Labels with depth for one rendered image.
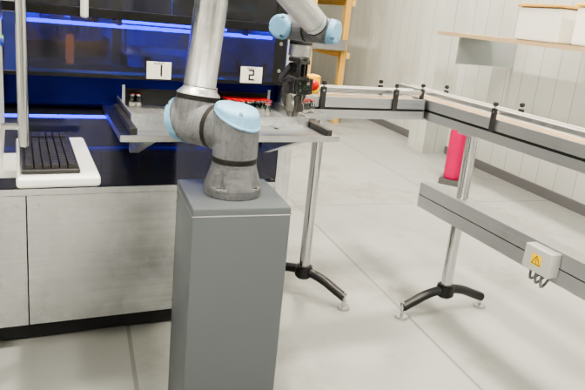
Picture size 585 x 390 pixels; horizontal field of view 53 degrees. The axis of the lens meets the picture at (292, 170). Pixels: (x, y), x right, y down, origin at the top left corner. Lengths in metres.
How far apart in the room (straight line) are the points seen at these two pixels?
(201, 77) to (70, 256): 0.98
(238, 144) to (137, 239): 0.91
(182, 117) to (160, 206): 0.75
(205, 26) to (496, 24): 4.47
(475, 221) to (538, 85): 2.88
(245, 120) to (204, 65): 0.19
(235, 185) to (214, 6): 0.46
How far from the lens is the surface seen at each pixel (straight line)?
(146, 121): 1.87
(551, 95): 5.17
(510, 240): 2.40
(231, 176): 1.47
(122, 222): 2.23
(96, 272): 2.30
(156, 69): 2.12
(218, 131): 1.47
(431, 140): 6.15
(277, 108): 2.29
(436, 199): 2.73
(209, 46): 1.54
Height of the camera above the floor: 1.26
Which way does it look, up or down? 15 degrees down
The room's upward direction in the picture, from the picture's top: 6 degrees clockwise
